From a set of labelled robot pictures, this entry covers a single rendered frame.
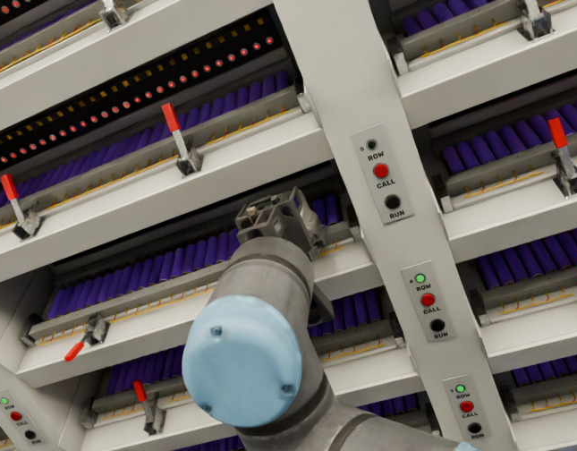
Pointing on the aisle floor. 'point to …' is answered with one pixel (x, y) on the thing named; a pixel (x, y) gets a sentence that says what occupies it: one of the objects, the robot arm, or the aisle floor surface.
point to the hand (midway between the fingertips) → (299, 221)
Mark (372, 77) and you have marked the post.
